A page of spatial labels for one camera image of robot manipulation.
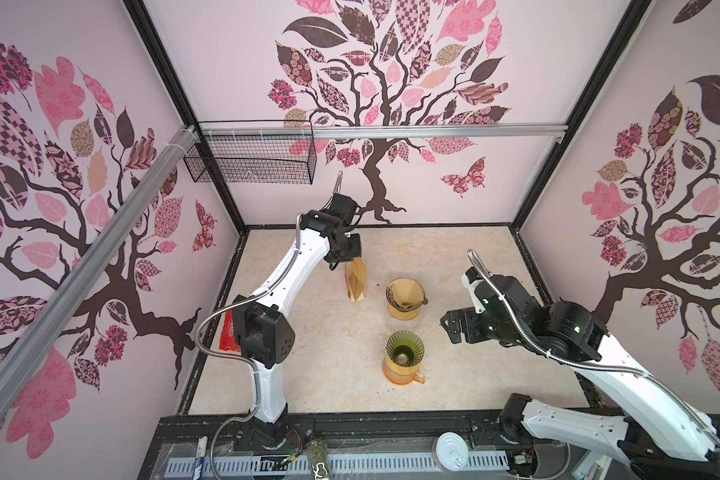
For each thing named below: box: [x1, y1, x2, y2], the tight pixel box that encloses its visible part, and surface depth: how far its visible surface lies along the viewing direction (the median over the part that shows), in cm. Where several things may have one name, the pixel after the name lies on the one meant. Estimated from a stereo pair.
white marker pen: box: [193, 435, 208, 480], surface depth 71 cm
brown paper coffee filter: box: [388, 278, 424, 307], surface depth 84 cm
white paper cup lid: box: [432, 431, 469, 472], surface depth 67 cm
